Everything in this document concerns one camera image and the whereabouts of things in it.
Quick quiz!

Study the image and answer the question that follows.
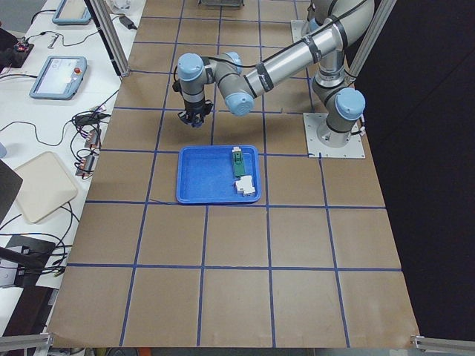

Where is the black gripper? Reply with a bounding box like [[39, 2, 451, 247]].
[[178, 99, 212, 126]]

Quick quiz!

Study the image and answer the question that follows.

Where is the blue plastic tray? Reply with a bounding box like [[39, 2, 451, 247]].
[[176, 145, 262, 205]]

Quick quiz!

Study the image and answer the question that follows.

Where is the green terminal block module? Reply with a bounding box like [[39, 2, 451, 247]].
[[232, 146, 246, 178]]

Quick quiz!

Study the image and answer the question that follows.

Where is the white circuit breaker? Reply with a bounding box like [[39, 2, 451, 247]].
[[235, 175, 256, 197]]

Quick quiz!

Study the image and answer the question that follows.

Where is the small circuit board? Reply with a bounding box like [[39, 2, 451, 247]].
[[84, 129, 101, 148], [75, 154, 96, 178]]

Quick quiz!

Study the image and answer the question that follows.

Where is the black power adapter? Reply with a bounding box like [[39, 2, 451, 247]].
[[119, 16, 137, 30]]

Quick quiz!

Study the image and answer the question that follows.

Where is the near blue teach pendant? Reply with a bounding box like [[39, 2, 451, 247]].
[[29, 56, 88, 100]]

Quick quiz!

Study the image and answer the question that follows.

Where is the blue teach pendant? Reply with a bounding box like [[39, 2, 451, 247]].
[[29, 56, 88, 100], [52, 0, 91, 25]]

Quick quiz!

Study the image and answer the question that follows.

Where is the far blue teach pendant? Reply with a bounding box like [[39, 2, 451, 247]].
[[52, 0, 91, 25]]

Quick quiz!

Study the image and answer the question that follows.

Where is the black laptop corner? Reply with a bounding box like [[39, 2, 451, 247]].
[[0, 161, 23, 222]]

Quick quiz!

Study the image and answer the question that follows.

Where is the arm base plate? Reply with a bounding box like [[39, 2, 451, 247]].
[[303, 113, 365, 159], [290, 19, 318, 43]]

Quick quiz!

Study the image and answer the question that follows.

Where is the aluminium frame post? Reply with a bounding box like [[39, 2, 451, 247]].
[[85, 0, 130, 77], [346, 0, 397, 85]]

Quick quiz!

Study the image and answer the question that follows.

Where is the rear aluminium frame post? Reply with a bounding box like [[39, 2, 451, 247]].
[[346, 0, 397, 85]]

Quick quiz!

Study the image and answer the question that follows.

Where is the black box with cables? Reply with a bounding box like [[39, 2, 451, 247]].
[[1, 234, 56, 288]]

